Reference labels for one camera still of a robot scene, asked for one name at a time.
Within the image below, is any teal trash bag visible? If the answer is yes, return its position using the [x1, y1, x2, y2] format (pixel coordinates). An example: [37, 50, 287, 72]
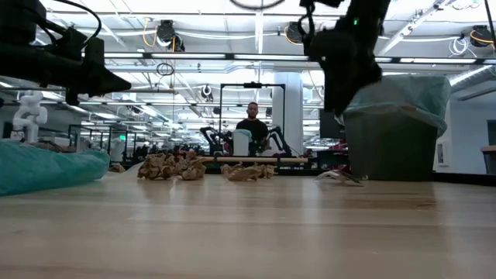
[0, 138, 112, 197]

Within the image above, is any dark grey trash bin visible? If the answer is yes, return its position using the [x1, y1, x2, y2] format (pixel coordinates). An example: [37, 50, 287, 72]
[343, 105, 439, 182]

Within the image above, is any person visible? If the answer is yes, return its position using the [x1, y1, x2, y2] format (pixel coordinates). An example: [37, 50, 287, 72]
[235, 102, 270, 156]

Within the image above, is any white background trash bin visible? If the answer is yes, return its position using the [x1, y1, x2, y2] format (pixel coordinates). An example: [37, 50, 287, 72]
[232, 129, 253, 157]

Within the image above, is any background wooden table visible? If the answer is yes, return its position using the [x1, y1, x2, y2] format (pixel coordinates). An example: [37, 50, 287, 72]
[197, 157, 309, 164]

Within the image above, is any black background gantry frame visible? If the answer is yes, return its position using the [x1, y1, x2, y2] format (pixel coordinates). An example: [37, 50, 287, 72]
[219, 81, 287, 156]

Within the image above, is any grey cart with wooden top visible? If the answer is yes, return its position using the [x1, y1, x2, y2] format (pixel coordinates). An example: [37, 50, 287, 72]
[481, 145, 496, 174]

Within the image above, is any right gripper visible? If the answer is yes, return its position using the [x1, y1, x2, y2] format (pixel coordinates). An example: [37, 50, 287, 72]
[309, 17, 384, 116]

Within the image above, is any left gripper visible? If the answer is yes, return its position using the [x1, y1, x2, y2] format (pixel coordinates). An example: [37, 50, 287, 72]
[0, 37, 133, 98]

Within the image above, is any brown cardboard pile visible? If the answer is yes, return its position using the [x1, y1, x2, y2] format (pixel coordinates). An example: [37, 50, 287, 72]
[29, 142, 77, 153]

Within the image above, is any light blue trash bag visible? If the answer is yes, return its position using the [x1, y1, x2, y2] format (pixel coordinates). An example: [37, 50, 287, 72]
[343, 74, 453, 137]

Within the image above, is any clear plastic wrapper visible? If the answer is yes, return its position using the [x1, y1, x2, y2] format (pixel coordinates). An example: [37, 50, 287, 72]
[314, 169, 364, 188]

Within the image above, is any black ceiling cable reel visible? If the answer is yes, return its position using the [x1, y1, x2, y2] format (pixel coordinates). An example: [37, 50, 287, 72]
[157, 19, 186, 53]
[285, 21, 311, 46]
[470, 25, 496, 48]

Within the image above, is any silver air duct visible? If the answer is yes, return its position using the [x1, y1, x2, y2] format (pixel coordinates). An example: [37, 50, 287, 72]
[449, 64, 496, 102]

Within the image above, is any long ceiling light strip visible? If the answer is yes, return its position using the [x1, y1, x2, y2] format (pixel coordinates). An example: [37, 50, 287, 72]
[81, 52, 496, 65]

